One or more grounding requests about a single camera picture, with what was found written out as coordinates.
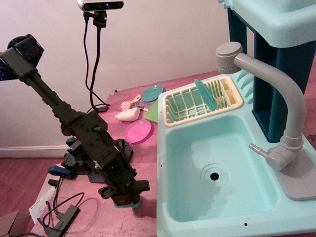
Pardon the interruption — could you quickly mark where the teal plate in rack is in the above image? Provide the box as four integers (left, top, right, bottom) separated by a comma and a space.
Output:
194, 79, 217, 111

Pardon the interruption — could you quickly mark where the teal toy sink unit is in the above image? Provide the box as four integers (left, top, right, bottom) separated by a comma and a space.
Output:
157, 71, 316, 237

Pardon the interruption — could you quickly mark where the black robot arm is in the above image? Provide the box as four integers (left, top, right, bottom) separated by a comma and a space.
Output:
0, 35, 150, 207

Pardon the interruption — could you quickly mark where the cream dish rack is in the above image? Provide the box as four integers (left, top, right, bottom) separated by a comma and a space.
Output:
159, 76, 243, 127

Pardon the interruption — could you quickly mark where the teal plastic cup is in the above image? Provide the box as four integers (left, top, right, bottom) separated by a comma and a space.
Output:
114, 201, 141, 208

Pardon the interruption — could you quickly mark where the cream soap bottle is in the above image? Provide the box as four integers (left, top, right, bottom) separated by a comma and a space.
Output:
115, 108, 140, 122

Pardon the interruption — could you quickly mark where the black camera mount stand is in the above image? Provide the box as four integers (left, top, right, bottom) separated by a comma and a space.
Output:
83, 11, 110, 113

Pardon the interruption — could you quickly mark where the orange dish brush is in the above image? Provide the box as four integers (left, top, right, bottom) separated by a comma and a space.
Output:
120, 94, 141, 111

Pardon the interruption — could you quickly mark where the grey toy spatula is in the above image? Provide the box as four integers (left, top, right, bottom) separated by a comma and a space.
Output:
132, 101, 152, 112

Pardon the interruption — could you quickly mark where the dark blue toy shelf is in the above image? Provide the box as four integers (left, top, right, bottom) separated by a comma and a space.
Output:
227, 0, 316, 143

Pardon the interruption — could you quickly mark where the black usb hub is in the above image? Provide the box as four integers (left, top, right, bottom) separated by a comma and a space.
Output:
44, 205, 80, 237

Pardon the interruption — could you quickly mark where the black camera cable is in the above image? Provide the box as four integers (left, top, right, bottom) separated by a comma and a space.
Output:
83, 17, 111, 107

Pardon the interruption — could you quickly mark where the cardboard box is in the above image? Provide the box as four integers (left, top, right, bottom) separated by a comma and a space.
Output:
0, 210, 31, 237

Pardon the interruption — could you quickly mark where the teal plate on table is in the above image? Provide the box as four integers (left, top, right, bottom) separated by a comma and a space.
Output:
141, 85, 164, 102

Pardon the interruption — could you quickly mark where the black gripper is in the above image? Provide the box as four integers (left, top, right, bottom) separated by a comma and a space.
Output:
98, 166, 150, 205

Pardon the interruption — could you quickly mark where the white paper sheet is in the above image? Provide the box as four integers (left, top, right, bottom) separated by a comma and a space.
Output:
29, 188, 55, 224

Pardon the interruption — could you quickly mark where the silver depth camera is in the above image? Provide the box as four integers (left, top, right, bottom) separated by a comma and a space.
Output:
77, 0, 124, 12

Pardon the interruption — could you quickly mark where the green cutting board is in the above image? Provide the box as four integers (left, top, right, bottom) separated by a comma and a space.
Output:
144, 100, 158, 123

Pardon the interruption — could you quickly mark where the grey toy faucet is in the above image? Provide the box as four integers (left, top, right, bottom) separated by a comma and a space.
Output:
216, 41, 316, 201

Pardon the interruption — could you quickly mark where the blue black clamp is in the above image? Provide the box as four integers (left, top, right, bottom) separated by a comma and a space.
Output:
48, 165, 74, 178

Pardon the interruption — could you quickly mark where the pink plastic plate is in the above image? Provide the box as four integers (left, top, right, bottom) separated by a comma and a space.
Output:
124, 119, 152, 143

